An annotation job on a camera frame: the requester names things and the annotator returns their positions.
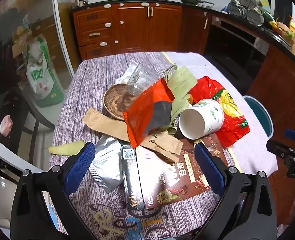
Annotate brown paper sleeve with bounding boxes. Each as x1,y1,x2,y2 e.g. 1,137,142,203
83,107,184,163

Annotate black countertop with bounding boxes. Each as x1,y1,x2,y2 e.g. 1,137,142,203
71,0,295,70

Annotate brown coconut shell bowl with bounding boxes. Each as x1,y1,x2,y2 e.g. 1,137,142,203
103,84,138,122

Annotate brown chocolate snack box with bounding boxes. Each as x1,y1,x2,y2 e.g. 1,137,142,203
121,134,229,210

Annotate green and white sack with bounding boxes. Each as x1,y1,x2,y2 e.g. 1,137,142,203
26,36,65,108

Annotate yellow toy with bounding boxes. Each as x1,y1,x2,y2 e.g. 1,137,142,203
269,17,295,39

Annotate wooden double-door cabinet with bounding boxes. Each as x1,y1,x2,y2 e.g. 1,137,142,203
112,2,183,55

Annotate clear plastic bottle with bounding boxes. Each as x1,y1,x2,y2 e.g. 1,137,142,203
125,64,163,98

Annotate wooden corner cabinet door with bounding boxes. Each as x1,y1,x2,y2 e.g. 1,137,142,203
182,6,213,54

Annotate dark wok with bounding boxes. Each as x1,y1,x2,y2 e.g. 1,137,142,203
179,0,214,7

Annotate metal dish rack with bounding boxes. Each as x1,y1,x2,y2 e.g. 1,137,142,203
227,0,266,28

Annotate grey striped tablecloth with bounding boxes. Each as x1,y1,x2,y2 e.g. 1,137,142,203
49,51,279,240

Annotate green bamboo leaves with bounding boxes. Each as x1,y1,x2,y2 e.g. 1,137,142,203
162,66,198,133

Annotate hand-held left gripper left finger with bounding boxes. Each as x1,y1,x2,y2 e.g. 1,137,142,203
10,142,98,240

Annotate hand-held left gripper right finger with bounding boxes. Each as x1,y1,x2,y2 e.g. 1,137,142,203
192,143,278,240

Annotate black built-in oven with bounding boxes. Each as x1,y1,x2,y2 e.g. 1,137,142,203
204,17,268,97

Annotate white paper cup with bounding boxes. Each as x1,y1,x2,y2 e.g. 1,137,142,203
179,99,224,140

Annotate silver foil packet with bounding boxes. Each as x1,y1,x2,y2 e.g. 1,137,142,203
89,135,124,193

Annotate glass sliding door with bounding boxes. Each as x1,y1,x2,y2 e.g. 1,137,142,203
0,0,83,170

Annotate wooden drawer cabinet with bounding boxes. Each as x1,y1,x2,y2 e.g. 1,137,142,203
72,6,114,60

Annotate teal trash bin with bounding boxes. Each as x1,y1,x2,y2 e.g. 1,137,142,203
242,95,273,138

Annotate orange foil bag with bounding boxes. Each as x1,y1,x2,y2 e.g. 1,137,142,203
123,78,175,147

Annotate wooden side cabinet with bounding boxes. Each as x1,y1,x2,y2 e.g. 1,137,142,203
247,45,295,142

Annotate red plastic bag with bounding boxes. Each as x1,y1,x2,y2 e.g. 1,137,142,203
189,76,250,147

